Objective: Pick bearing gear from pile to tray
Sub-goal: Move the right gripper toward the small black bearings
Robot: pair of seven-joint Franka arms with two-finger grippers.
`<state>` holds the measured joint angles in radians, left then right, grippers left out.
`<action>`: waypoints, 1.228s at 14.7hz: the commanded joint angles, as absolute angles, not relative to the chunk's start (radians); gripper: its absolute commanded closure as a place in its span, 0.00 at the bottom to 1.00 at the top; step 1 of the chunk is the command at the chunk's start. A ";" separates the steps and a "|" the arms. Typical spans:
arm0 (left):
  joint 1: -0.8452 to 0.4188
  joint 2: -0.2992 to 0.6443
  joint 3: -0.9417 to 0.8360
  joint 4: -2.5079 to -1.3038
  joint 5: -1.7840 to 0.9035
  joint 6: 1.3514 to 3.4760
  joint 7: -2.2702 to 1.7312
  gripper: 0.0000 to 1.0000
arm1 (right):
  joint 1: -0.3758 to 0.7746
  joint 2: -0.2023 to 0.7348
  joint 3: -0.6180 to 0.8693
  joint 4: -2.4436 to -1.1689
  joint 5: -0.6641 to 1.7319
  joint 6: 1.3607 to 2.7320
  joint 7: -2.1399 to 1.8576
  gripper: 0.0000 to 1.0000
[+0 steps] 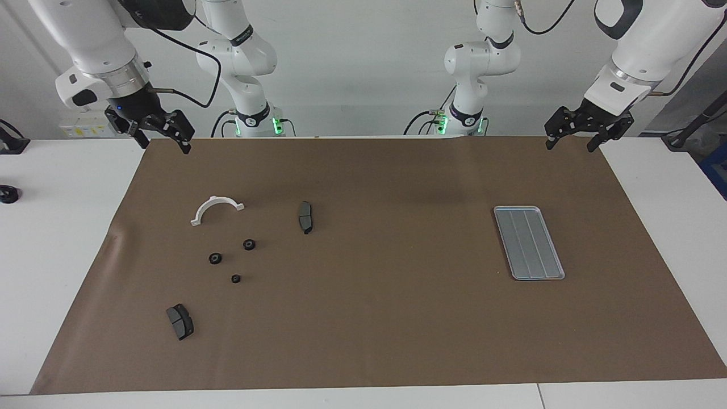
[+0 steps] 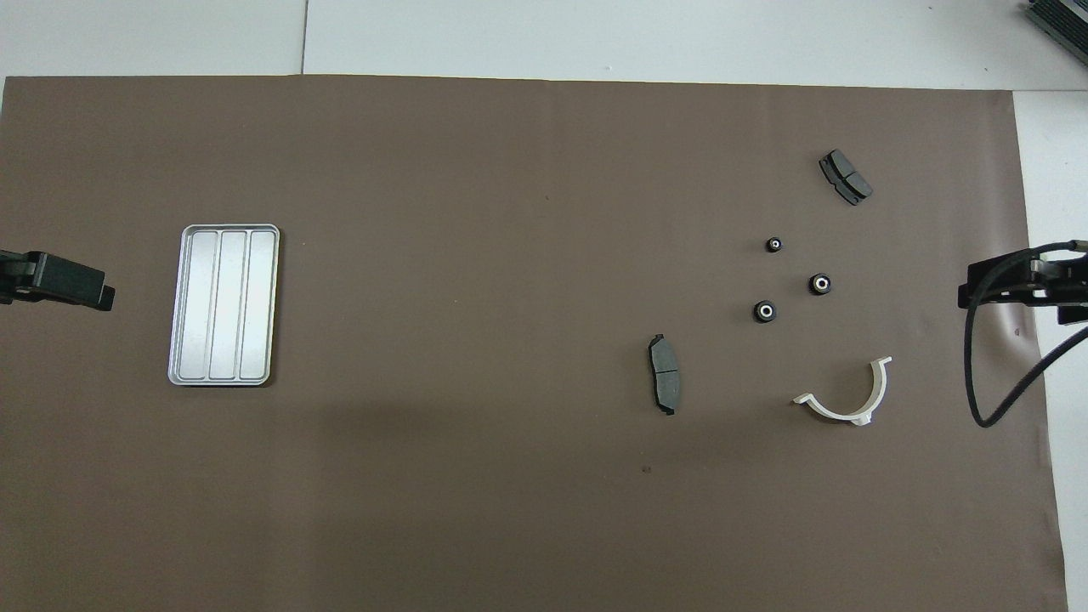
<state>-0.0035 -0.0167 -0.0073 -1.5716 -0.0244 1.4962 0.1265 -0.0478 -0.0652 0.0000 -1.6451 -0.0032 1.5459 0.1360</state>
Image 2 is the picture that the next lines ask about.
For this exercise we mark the long dark grey brake pad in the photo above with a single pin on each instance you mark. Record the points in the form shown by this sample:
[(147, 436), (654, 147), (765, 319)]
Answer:
[(665, 374)]

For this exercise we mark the silver ribbed metal tray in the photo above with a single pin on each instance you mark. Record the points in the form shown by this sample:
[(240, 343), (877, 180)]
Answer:
[(223, 306)]

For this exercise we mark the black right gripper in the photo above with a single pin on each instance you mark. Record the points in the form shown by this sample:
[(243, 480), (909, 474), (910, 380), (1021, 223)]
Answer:
[(1073, 289)]

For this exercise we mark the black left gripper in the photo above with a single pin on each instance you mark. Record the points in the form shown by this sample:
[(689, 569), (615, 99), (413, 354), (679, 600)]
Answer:
[(15, 276)]

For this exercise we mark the white curved plastic clamp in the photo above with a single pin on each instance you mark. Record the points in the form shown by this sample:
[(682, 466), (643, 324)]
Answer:
[(837, 411)]

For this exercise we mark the brown table mat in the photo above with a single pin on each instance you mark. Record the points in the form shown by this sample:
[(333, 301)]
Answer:
[(510, 255)]

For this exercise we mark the dark ribbed equipment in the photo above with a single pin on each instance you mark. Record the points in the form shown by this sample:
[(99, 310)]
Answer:
[(1062, 24)]

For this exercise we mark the short dark grey brake pad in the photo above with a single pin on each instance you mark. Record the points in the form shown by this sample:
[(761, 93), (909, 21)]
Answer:
[(846, 177)]

